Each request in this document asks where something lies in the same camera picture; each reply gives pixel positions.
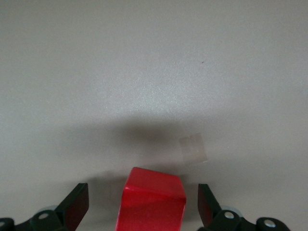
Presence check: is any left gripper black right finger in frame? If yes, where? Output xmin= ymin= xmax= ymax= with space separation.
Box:
xmin=197 ymin=183 xmax=289 ymax=231

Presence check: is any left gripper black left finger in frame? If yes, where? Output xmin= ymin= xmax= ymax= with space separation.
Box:
xmin=0 ymin=182 xmax=90 ymax=231

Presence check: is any red cube block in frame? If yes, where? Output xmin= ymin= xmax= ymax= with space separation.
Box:
xmin=115 ymin=167 xmax=187 ymax=231

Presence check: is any clear tape piece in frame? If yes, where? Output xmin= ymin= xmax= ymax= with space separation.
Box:
xmin=179 ymin=131 xmax=209 ymax=166

